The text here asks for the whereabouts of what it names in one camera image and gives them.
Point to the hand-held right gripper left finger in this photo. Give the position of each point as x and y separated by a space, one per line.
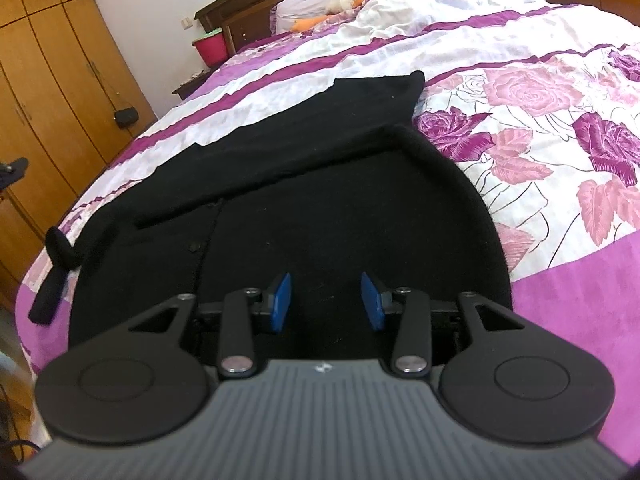
281 305

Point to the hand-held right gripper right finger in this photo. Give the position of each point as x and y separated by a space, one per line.
371 305

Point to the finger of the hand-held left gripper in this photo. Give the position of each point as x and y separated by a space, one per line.
12 172

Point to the purple floral quilt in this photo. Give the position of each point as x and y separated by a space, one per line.
525 85

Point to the lilac frilled pillow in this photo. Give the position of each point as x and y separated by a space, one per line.
305 7

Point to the dark wooden headboard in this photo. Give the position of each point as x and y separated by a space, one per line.
235 15

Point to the small black pouch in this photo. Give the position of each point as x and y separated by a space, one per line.
126 117

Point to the wooden wardrobe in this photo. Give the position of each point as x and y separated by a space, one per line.
55 75

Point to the red bucket with green rim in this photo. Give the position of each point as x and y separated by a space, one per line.
211 50

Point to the black knit cardigan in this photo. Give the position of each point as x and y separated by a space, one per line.
325 210

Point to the dark wooden nightstand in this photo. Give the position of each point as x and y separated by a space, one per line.
192 84

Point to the white wall socket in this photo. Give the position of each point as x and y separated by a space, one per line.
185 23

